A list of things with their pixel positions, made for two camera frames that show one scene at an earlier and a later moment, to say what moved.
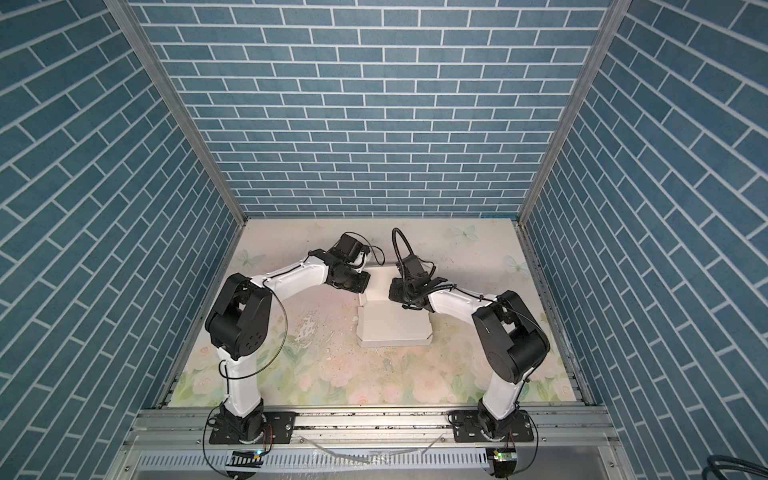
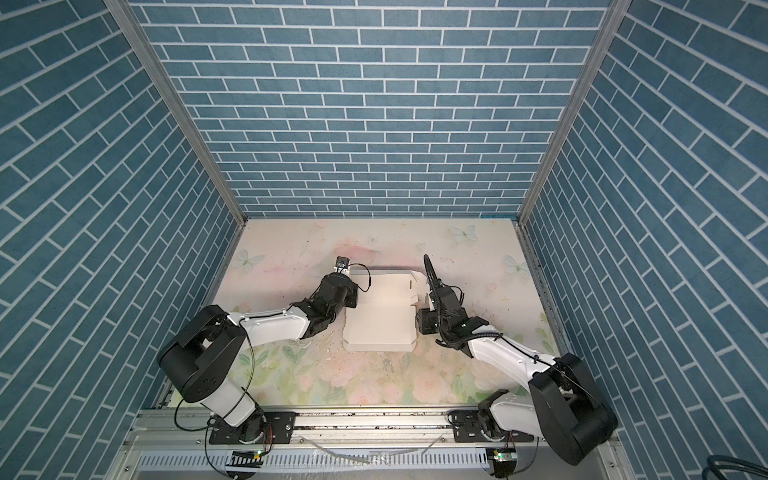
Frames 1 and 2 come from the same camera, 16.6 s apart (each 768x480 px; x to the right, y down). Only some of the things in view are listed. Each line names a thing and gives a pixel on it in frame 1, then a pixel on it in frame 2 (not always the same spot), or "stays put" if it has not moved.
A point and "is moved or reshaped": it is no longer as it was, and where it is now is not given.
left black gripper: (362, 283) -> (353, 294)
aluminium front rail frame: (569, 444) stays put
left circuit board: (246, 459) stays put
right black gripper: (393, 291) -> (422, 320)
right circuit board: (504, 460) stays put
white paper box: (383, 321) is moved or reshaped
